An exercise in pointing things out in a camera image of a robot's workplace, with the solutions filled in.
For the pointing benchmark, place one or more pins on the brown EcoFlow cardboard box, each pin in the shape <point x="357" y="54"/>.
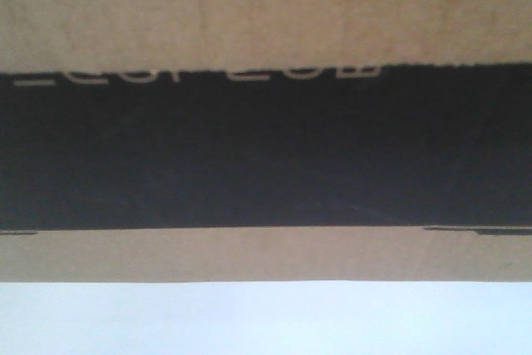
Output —
<point x="254" y="140"/>

